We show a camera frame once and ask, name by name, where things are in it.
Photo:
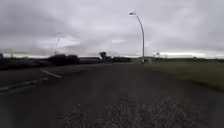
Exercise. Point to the dark tree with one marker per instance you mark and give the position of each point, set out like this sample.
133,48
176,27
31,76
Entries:
103,56

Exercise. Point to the dark asphalt path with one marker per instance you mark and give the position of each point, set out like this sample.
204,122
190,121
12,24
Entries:
110,86

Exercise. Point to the tall curved street lamp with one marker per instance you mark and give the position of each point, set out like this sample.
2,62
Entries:
143,43

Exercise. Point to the low dark hedge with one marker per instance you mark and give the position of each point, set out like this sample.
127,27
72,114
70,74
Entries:
121,59

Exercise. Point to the thin street lamp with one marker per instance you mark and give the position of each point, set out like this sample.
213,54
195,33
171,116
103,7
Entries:
56,48

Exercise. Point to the grey asphalt road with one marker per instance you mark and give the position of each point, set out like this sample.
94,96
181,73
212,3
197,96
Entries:
30,75

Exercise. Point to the grass verge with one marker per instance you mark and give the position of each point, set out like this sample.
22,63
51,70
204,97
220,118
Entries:
193,71

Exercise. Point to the dark bushes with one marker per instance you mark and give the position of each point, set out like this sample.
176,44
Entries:
65,60

